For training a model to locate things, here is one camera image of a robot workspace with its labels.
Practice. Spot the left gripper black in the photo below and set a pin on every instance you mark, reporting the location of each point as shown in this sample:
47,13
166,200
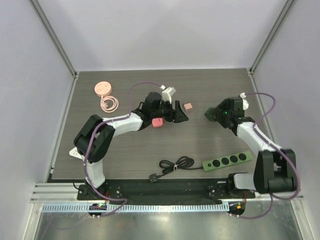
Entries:
176,115

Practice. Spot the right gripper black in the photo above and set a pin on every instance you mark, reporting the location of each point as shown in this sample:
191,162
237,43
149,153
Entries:
219,115

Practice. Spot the green patterned cube adapter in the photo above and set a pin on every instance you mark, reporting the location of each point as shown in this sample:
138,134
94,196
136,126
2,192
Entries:
211,114

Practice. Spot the pink red plug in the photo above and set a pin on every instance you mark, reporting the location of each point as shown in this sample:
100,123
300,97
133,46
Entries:
157,122

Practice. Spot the green power strip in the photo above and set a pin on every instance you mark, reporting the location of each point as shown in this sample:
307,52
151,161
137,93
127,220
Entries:
227,161

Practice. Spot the pink round power socket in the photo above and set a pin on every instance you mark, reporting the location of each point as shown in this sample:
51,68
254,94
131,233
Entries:
103,89

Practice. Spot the white triangular power socket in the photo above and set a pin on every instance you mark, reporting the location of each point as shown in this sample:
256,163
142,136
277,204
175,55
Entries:
74,153

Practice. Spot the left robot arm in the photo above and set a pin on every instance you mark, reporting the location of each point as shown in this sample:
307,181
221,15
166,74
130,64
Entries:
94,139

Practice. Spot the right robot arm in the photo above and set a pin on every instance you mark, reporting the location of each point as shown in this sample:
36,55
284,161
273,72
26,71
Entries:
275,169

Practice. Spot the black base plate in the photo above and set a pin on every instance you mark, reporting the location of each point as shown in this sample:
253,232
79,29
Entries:
144,190

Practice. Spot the white slotted cable duct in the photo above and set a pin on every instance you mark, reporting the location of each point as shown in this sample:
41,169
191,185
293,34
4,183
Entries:
106,208

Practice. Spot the aluminium frame rail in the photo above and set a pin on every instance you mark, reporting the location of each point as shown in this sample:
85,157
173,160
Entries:
65,192

